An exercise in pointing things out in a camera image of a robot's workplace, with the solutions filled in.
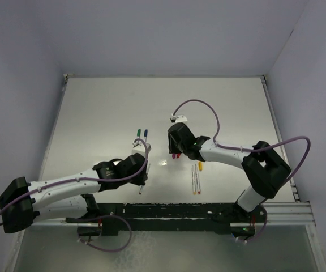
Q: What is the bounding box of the purple marker pen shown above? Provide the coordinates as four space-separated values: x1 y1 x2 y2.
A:
139 163 151 195

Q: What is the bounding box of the blue marker pen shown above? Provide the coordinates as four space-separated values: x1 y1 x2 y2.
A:
143 129 148 144

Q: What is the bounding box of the yellow marker pen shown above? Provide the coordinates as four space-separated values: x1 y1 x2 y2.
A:
191 165 197 195

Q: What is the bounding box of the red marker pen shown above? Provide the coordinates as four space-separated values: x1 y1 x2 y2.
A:
195 165 201 194

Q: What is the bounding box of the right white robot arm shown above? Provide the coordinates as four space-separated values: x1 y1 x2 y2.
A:
168 122 291 222

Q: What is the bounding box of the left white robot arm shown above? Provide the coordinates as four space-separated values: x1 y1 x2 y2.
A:
0 152 148 233

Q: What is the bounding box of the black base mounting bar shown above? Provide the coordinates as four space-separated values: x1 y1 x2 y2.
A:
65 194 267 237

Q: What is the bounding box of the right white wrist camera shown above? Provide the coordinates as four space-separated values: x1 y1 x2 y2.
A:
170 114 188 124

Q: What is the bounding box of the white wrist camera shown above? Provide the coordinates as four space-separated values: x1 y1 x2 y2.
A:
170 114 188 124
131 141 151 158

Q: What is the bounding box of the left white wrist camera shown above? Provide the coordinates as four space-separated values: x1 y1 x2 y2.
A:
131 141 151 158

